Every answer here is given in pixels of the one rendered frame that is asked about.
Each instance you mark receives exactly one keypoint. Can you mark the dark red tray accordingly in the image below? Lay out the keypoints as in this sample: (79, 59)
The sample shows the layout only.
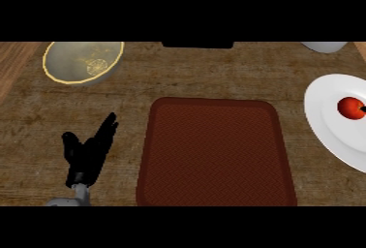
(213, 151)

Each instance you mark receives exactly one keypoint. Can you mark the red tomato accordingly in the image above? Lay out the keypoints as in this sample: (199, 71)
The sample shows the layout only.
(351, 108)

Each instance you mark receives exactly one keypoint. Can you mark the black rectangular object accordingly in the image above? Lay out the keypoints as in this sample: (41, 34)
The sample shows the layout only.
(197, 44)

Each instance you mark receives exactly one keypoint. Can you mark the pale grey round object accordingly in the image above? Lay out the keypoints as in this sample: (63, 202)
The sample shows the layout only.
(326, 46)

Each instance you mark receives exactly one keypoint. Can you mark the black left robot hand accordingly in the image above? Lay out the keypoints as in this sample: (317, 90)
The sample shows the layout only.
(89, 155)

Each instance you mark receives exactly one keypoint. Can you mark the grey bowl with yellow rim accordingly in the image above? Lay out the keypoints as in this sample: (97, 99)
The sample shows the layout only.
(79, 62)

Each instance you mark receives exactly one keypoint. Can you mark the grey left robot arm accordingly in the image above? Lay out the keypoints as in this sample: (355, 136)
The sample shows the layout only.
(81, 195)

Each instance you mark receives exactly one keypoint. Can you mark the white plate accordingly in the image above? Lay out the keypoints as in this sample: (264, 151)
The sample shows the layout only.
(334, 129)

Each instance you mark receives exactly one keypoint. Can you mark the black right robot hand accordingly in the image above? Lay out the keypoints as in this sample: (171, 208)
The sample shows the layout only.
(364, 109)

